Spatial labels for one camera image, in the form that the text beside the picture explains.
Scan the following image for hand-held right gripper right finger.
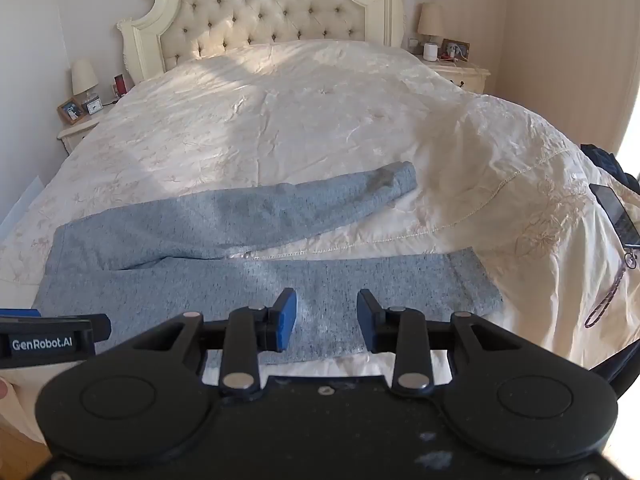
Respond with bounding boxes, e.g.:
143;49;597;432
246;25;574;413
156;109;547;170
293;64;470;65
356;288;537;395

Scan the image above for cream nightstand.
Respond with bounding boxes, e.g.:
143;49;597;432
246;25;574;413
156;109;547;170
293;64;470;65
56;104;117;154
425;57;492;95

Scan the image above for cream shade table lamp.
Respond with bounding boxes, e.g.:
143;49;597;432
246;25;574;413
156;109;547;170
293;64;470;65
417;2;445;44
71;58;100;104

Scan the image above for wooden photo frame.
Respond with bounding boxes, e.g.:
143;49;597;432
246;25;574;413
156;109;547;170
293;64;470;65
440;38;471;63
57;97;85;125

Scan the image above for dark blue clothing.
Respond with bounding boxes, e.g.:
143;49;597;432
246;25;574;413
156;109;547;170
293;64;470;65
579;143;640;197

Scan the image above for cream tufted bed headboard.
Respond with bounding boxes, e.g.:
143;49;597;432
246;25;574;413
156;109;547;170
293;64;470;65
116;0;405;83

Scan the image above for black smartphone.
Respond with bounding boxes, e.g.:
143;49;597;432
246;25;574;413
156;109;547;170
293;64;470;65
588;183;640;249

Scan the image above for purple braided lanyard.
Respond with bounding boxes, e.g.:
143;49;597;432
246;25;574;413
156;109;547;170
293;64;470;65
584;247;640;330

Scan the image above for cream embroidered bedspread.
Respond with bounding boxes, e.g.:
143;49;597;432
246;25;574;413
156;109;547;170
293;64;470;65
0;39;640;411

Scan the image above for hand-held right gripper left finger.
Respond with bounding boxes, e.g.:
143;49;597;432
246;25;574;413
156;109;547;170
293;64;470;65
116;287;299;395

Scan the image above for grey knit pants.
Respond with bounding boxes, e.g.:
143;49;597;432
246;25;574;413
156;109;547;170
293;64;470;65
32;161;505;366

